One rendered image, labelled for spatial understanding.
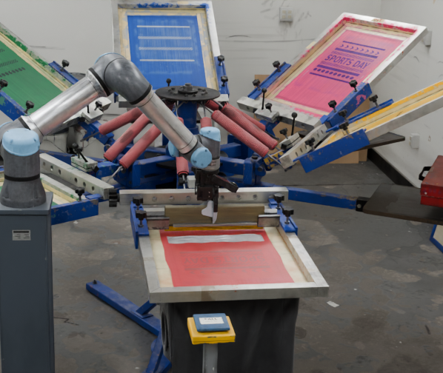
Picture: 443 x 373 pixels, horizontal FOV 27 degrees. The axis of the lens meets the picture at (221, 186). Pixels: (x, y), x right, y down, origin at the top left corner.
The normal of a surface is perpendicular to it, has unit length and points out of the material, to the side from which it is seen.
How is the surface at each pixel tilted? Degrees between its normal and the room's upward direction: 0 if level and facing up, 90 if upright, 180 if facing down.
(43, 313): 90
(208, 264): 0
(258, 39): 90
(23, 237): 90
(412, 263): 0
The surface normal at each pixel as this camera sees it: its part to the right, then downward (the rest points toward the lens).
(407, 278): 0.04, -0.95
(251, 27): 0.15, 0.32
